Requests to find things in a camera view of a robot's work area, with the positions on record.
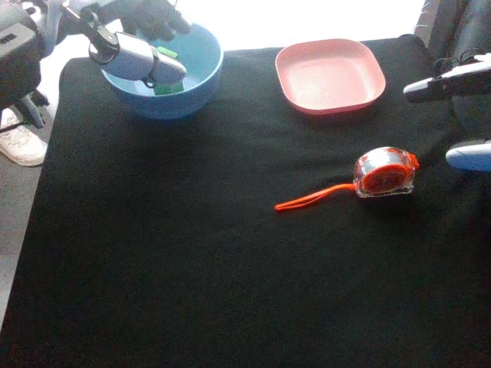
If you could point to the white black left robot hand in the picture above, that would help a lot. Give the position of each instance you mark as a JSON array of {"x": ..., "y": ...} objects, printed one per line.
[{"x": 130, "y": 57}]

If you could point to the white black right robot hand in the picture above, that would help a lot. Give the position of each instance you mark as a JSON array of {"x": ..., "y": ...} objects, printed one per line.
[{"x": 472, "y": 76}]

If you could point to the green wooden block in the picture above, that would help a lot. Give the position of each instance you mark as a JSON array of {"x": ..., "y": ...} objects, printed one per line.
[{"x": 169, "y": 89}]

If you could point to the blue bowl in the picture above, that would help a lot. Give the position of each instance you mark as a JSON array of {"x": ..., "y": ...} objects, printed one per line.
[{"x": 192, "y": 96}]

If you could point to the clear orange tape measure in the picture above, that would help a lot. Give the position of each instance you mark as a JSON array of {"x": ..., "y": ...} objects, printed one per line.
[{"x": 383, "y": 176}]

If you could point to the pink square plate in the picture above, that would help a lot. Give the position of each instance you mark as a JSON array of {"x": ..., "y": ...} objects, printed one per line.
[{"x": 330, "y": 76}]

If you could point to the dark grey chair back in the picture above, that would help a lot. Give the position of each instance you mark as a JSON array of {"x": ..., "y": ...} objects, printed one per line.
[{"x": 460, "y": 23}]

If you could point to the grey office chair base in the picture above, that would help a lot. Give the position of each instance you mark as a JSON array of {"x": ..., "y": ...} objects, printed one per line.
[{"x": 32, "y": 109}]

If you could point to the person's white shoe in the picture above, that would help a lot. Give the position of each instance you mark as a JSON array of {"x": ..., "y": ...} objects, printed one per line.
[{"x": 23, "y": 145}]

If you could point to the black table cloth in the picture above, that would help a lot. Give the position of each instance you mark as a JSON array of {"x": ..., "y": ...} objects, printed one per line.
[{"x": 230, "y": 276}]

